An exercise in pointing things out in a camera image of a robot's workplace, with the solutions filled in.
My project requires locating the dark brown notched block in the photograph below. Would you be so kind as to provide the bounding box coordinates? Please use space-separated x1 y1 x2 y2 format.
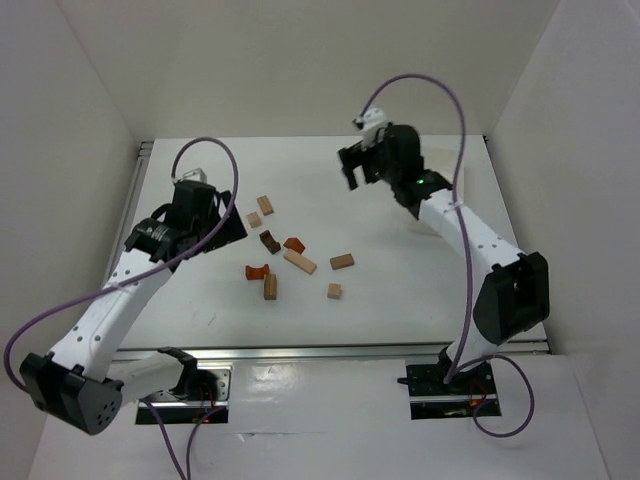
259 230 281 255

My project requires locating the orange arch block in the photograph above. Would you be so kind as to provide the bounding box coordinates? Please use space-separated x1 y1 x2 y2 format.
245 264 270 281

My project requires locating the striped light wood block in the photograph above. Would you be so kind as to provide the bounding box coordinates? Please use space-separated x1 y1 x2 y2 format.
263 274 278 301

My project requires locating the long light wood block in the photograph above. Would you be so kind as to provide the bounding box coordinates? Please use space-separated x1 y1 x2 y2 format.
283 249 317 275

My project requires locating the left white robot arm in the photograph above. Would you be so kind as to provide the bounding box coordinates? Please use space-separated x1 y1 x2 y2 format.
19 180 247 435

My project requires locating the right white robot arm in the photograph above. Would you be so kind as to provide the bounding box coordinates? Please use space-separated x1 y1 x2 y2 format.
338 119 550 384

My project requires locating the small light cube block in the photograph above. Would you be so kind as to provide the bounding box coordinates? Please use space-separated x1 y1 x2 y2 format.
247 212 263 229

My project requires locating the light wood block far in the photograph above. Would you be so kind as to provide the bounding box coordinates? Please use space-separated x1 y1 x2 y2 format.
256 195 274 216

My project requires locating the reddish brown wedge block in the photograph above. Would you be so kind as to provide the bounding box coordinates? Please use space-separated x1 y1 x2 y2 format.
283 237 306 254

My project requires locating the tan rectangular block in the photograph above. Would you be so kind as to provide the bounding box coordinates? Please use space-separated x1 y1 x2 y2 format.
330 253 355 270

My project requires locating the small light square block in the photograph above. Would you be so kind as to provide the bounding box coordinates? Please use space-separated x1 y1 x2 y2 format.
327 283 342 300

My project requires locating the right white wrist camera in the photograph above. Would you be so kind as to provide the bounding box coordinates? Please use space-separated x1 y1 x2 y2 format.
353 106 389 150

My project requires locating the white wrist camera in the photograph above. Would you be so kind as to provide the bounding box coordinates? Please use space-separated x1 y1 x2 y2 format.
353 106 389 150
180 168 208 184

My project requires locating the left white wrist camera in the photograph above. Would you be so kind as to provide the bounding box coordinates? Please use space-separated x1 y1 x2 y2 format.
180 168 208 184

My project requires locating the aluminium left rail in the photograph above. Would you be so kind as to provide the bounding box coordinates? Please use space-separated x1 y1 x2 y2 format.
101 140 155 288

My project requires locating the aluminium rail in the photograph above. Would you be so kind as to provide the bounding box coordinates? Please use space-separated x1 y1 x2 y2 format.
114 340 551 362
101 140 155 288

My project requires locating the aluminium front rail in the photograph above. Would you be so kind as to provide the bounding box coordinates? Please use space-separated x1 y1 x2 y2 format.
114 340 551 362

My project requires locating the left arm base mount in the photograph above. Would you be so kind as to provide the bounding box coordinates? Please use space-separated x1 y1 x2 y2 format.
150 362 233 425

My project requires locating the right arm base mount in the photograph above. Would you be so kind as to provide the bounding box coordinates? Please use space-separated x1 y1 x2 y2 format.
396 363 501 420

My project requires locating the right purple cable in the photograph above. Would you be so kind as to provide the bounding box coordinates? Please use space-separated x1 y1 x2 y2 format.
360 74 536 440

